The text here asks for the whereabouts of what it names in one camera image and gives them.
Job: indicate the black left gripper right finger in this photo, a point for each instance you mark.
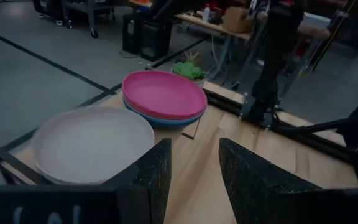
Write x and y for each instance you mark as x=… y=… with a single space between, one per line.
x=253 y=186

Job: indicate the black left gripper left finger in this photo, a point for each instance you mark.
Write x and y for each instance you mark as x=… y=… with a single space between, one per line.
x=152 y=186

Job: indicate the blue plate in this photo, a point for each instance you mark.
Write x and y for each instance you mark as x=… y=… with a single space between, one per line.
x=166 y=124

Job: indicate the pink plate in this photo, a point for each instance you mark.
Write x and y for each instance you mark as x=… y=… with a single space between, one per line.
x=163 y=93

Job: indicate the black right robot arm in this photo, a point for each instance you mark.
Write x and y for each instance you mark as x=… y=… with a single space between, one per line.
x=272 y=62

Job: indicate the white plate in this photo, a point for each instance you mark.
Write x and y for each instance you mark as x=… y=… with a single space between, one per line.
x=92 y=143

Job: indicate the succulent in white patterned pot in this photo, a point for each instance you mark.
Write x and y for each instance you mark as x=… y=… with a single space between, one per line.
x=189 y=70

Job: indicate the black box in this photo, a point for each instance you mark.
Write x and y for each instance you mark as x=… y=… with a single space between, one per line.
x=155 y=39

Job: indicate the wooden workbench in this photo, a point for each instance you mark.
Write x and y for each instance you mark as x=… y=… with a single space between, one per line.
x=216 y=27

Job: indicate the brown cardboard box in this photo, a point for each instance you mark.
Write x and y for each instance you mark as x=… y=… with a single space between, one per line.
x=237 y=19

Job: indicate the white bottle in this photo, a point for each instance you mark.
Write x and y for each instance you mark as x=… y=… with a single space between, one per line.
x=206 y=13

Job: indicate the dark wheeled cart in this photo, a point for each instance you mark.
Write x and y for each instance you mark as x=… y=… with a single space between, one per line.
x=82 y=7

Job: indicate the black metal table frame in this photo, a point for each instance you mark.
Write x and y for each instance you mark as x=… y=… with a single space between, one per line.
x=225 y=101

